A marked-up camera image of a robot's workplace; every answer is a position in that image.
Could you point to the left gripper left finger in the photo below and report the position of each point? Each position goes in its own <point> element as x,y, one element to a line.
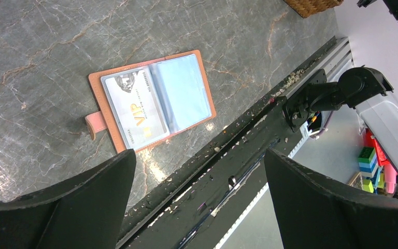
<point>84,211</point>

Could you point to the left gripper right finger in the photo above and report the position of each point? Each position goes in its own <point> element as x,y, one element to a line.
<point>315,211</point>

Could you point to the brown leather card holder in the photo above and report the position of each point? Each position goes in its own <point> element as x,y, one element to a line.
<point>183,89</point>

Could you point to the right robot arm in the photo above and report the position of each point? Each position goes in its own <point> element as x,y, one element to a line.
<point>372,28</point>

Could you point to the colourful toy block pile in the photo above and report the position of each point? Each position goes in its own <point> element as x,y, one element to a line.
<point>376,174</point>

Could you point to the brown wicker divided basket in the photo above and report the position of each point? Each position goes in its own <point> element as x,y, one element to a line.
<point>307,8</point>

